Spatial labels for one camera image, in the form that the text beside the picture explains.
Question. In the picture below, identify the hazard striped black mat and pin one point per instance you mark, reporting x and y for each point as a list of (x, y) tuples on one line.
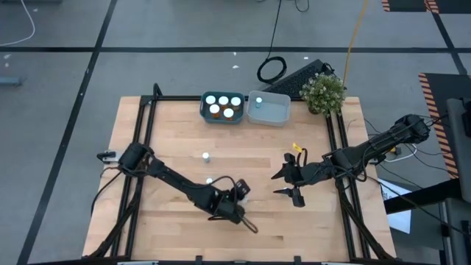
[(404, 4), (438, 88)]

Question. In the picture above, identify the yellow tag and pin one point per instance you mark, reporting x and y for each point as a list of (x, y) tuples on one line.
[(297, 148)]

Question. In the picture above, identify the light grey plastic bin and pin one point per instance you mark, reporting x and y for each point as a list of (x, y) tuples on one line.
[(272, 112)]

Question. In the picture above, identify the teal plastic bin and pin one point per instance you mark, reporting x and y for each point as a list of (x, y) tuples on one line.
[(221, 121)]

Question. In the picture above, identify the green potted plant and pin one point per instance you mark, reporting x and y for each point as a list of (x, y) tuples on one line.
[(323, 94)]

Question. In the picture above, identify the black metal table frame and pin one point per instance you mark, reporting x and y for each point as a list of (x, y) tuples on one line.
[(173, 98)]

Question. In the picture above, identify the black bar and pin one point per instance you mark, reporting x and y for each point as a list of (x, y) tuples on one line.
[(423, 195)]

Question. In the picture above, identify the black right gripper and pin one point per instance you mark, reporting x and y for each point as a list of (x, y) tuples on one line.
[(309, 173)]

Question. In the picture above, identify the white paper sheet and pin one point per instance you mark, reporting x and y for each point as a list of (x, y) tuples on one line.
[(399, 221)]

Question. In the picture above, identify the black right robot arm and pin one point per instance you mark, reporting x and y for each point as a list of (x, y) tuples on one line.
[(386, 140)]

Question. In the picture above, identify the black keyboard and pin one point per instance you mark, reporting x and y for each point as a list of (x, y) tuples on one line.
[(294, 82)]

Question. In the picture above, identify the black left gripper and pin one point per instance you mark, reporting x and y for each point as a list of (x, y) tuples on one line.
[(228, 210)]

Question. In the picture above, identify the orange pill bottle white cap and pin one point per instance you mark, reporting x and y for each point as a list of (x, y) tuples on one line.
[(210, 99), (228, 112), (223, 100), (214, 109), (236, 101)]

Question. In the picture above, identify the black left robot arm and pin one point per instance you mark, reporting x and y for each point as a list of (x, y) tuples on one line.
[(176, 180)]

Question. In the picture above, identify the grey cart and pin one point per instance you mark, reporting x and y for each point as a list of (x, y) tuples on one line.
[(460, 147)]

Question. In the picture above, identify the grey floor box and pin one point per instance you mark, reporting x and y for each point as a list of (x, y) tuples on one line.
[(9, 81)]

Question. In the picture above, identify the yellow power plug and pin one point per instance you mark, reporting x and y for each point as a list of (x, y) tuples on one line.
[(395, 150)]

